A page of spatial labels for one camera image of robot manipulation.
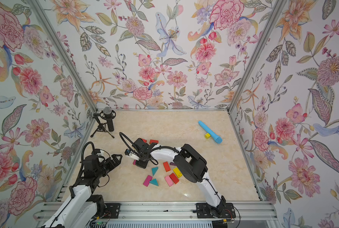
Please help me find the yellow rectangular block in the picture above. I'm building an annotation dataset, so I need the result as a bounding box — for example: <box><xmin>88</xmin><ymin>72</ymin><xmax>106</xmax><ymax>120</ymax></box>
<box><xmin>173</xmin><ymin>167</ymin><xmax>182</xmax><ymax>178</ymax></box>

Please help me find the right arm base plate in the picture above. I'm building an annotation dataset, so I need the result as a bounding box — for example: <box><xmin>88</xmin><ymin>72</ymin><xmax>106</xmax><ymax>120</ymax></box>
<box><xmin>193</xmin><ymin>203</ymin><xmax>237</xmax><ymax>219</ymax></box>

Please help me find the black tripod mic stand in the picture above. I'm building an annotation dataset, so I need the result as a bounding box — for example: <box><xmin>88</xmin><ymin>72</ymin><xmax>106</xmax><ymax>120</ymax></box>
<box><xmin>90</xmin><ymin>111</ymin><xmax>115</xmax><ymax>138</ymax></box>

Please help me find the black rhinestone microphone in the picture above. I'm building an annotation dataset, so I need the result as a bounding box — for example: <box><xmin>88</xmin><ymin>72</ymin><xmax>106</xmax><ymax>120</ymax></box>
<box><xmin>103</xmin><ymin>106</ymin><xmax>116</xmax><ymax>132</ymax></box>

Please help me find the blue toy microphone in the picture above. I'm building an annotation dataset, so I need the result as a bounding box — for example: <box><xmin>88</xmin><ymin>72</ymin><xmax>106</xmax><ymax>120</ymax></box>
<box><xmin>198</xmin><ymin>121</ymin><xmax>223</xmax><ymax>144</ymax></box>

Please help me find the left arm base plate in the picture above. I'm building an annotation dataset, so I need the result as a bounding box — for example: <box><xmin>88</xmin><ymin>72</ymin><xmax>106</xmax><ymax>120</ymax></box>
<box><xmin>97</xmin><ymin>203</ymin><xmax>121</xmax><ymax>219</ymax></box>

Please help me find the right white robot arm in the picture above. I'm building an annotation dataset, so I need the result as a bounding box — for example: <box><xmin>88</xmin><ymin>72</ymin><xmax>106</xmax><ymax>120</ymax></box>
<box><xmin>131</xmin><ymin>138</ymin><xmax>226</xmax><ymax>218</ymax></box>

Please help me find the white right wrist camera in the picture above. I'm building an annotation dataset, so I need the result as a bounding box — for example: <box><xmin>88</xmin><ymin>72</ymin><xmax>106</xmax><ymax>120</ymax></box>
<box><xmin>124</xmin><ymin>149</ymin><xmax>140</xmax><ymax>161</ymax></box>

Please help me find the pink rectangular block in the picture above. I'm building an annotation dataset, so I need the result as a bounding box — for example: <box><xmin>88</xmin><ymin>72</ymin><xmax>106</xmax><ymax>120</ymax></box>
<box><xmin>165</xmin><ymin>176</ymin><xmax>174</xmax><ymax>187</ymax></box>

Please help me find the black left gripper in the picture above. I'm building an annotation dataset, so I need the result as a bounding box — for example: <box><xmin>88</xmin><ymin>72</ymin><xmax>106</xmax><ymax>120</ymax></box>
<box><xmin>95</xmin><ymin>153</ymin><xmax>122</xmax><ymax>179</ymax></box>

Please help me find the teal triangle block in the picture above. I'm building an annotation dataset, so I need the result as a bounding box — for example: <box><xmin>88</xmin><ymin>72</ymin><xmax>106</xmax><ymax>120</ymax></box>
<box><xmin>151</xmin><ymin>167</ymin><xmax>159</xmax><ymax>176</ymax></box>
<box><xmin>150</xmin><ymin>179</ymin><xmax>159</xmax><ymax>186</ymax></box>

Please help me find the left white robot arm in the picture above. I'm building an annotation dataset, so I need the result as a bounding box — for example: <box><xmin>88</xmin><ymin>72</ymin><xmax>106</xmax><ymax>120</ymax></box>
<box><xmin>42</xmin><ymin>154</ymin><xmax>123</xmax><ymax>228</ymax></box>

